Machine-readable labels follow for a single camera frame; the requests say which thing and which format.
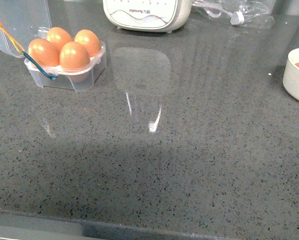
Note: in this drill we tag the brown egg back in box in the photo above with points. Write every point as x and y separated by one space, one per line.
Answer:
58 37

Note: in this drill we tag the clear plastic egg box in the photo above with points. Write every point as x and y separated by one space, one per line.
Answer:
26 20

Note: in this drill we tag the white Joyoung soymilk machine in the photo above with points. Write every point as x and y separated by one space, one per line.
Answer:
157 16

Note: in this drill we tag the teal rubber band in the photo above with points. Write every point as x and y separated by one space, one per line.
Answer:
47 75

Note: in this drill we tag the yellow rubber band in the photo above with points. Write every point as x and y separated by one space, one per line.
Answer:
19 48

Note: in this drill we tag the clear plastic bag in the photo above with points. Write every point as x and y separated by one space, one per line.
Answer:
255 14

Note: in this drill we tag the white round bowl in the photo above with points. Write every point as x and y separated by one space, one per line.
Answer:
291 74

